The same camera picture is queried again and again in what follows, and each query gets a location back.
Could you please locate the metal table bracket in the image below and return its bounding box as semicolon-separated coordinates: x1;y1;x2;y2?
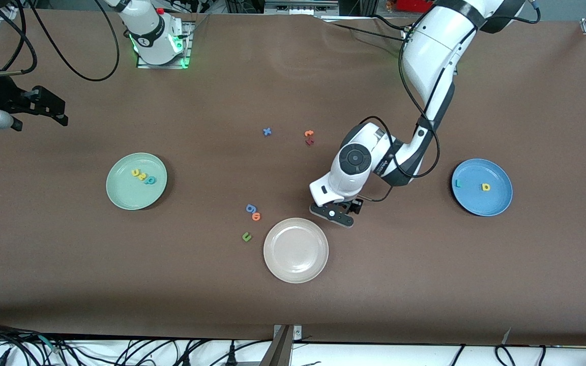
260;324;303;366

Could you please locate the green thin cable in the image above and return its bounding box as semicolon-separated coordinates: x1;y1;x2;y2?
39;335;65;352

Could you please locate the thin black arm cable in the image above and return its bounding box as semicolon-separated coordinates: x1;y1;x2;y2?
0;0;38;77

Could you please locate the beige plate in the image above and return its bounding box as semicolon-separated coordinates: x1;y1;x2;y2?
263;218;330;284

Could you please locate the red box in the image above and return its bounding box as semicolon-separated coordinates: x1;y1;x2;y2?
395;0;433;13

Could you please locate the grey device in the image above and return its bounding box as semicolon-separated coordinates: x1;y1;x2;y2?
264;0;340;17

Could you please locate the blue plate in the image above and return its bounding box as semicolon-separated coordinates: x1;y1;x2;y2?
451;159;513;217

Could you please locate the green plate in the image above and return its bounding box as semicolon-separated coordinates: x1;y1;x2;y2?
106;152;168;211

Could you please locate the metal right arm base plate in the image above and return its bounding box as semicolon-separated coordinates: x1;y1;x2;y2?
136;20;194;69

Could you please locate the brown table cover sheet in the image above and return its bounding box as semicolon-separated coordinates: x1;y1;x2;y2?
0;9;586;346

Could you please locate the black crate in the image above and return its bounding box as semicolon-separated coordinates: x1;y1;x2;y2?
226;0;266;14

